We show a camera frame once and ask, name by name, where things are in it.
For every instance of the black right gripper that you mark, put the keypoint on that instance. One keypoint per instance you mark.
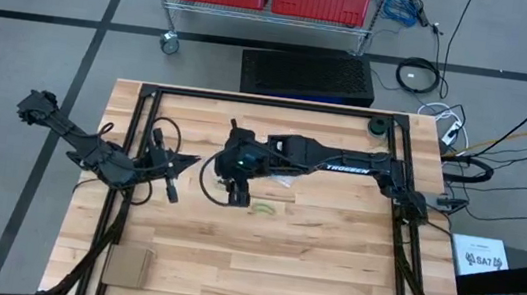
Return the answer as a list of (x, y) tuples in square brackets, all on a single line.
[(242, 157)]

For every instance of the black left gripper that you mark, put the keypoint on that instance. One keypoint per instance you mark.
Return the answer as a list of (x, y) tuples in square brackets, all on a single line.
[(161, 160)]

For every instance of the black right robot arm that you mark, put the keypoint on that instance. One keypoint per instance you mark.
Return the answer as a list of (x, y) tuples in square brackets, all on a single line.
[(342, 164)]

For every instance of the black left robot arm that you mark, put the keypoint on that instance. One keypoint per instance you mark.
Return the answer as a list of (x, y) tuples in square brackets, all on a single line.
[(91, 151)]

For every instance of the brown cardboard piece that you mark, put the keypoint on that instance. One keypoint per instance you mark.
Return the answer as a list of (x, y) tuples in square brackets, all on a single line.
[(128, 267)]

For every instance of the green and black spool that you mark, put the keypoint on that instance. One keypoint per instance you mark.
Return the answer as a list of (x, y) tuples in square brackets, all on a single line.
[(377, 126)]

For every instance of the white power strip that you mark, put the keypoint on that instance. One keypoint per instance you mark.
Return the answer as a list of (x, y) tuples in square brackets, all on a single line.
[(451, 133)]

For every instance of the white printed paper sign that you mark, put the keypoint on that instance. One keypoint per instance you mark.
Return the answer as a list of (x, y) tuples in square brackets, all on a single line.
[(481, 260)]

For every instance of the black aluminium table frame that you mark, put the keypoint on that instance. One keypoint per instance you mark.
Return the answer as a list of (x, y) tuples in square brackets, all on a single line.
[(274, 102)]

